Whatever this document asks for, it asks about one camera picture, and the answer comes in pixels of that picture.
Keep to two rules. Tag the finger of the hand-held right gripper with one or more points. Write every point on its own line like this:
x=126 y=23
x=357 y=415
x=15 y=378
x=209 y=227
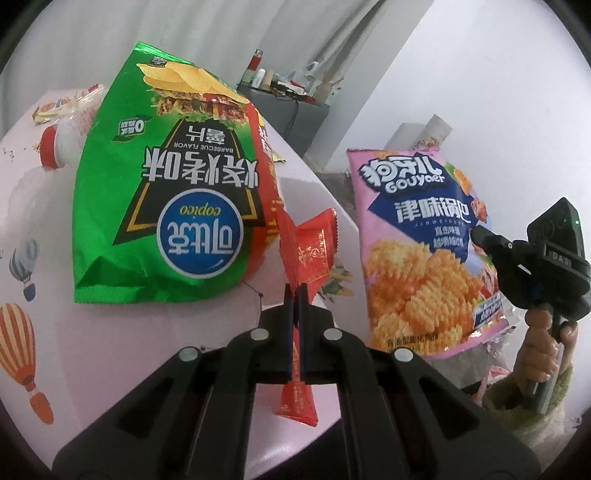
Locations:
x=489 y=240

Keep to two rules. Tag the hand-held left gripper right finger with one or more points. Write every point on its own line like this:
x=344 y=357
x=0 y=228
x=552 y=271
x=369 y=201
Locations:
x=303 y=323

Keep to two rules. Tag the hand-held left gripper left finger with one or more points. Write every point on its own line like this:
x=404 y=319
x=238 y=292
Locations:
x=289 y=323

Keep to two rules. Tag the red foil snack packet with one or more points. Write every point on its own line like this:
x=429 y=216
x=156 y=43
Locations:
x=314 y=258

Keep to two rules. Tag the pink crinkle snack bag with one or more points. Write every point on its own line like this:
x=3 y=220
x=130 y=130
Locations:
x=415 y=286

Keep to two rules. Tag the white bottle with red cap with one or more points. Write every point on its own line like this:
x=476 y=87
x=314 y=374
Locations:
x=64 y=143

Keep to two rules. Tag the person's right forearm green sleeve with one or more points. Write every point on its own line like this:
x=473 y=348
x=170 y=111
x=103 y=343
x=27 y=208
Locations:
x=512 y=410

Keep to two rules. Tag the person's right hand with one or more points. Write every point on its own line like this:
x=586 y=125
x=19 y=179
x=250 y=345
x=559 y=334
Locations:
x=538 y=350

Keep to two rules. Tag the white printed cardboard box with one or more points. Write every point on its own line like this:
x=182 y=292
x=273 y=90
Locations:
x=422 y=134

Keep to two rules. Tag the red snack bag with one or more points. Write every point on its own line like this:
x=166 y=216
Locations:
x=264 y=152

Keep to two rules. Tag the green potato chip bag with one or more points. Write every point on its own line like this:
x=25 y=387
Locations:
x=138 y=207

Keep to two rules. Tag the dark grey cabinet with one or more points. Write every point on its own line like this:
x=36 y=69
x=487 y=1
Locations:
x=286 y=120

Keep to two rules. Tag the grey curtain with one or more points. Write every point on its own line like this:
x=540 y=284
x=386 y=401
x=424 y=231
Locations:
x=323 y=41

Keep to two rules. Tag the yellow snack packet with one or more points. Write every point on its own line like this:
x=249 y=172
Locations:
x=55 y=108

